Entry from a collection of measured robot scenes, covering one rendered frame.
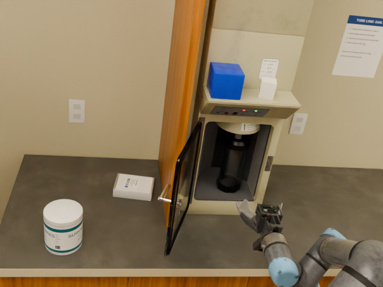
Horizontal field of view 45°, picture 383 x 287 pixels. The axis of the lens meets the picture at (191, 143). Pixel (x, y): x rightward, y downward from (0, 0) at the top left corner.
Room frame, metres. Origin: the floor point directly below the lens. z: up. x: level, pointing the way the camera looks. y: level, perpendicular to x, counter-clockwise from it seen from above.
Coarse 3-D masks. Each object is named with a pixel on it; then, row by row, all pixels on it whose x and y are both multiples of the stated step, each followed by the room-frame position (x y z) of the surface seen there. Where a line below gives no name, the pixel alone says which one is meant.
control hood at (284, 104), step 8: (208, 96) 1.39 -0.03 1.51; (248, 96) 1.44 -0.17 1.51; (256, 96) 1.45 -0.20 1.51; (280, 96) 1.48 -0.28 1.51; (288, 96) 1.49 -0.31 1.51; (208, 104) 1.39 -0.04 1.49; (216, 104) 1.39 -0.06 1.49; (224, 104) 1.39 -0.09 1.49; (232, 104) 1.39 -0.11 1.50; (240, 104) 1.39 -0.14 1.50; (248, 104) 1.40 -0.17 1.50; (256, 104) 1.40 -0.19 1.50; (264, 104) 1.41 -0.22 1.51; (272, 104) 1.41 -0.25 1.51; (280, 104) 1.42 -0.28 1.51; (288, 104) 1.43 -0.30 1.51; (296, 104) 1.44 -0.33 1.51; (200, 112) 1.46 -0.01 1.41; (208, 112) 1.45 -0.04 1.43; (272, 112) 1.46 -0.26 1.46; (280, 112) 1.46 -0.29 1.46; (288, 112) 1.46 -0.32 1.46
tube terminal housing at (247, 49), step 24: (216, 48) 1.49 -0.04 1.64; (240, 48) 1.50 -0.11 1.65; (264, 48) 1.52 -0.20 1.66; (288, 48) 1.54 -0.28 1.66; (288, 72) 1.54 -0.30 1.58; (192, 120) 1.58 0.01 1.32; (216, 120) 1.50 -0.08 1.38; (240, 120) 1.51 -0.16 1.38; (264, 120) 1.53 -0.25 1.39; (264, 168) 1.54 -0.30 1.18; (264, 192) 1.55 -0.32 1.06
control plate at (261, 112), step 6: (216, 108) 1.41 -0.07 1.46; (222, 108) 1.42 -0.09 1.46; (228, 108) 1.42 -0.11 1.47; (234, 108) 1.42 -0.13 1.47; (240, 108) 1.42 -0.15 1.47; (246, 108) 1.42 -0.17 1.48; (252, 108) 1.42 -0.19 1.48; (222, 114) 1.46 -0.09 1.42; (228, 114) 1.47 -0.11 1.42; (234, 114) 1.47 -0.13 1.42; (240, 114) 1.47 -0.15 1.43; (246, 114) 1.47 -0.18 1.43; (252, 114) 1.47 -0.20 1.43; (258, 114) 1.47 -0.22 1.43; (264, 114) 1.47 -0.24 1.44
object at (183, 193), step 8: (200, 120) 1.45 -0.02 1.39; (192, 136) 1.33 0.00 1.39; (192, 144) 1.35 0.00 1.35; (192, 152) 1.37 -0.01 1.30; (184, 160) 1.25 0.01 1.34; (192, 160) 1.40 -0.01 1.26; (176, 168) 1.17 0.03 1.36; (184, 168) 1.27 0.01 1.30; (192, 168) 1.42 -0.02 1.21; (176, 176) 1.17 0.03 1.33; (184, 176) 1.29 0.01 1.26; (184, 184) 1.31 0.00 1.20; (184, 192) 1.33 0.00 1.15; (184, 200) 1.36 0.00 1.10; (176, 208) 1.23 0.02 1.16; (184, 208) 1.38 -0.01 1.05; (176, 216) 1.25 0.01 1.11; (168, 224) 1.17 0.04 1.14; (176, 224) 1.27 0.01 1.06; (168, 232) 1.17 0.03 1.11
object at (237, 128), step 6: (222, 126) 1.56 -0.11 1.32; (228, 126) 1.54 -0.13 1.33; (234, 126) 1.54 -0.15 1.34; (240, 126) 1.54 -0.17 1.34; (246, 126) 1.54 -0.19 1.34; (252, 126) 1.56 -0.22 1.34; (258, 126) 1.58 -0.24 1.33; (234, 132) 1.53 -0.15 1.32; (240, 132) 1.53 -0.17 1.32; (246, 132) 1.54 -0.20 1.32; (252, 132) 1.55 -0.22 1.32
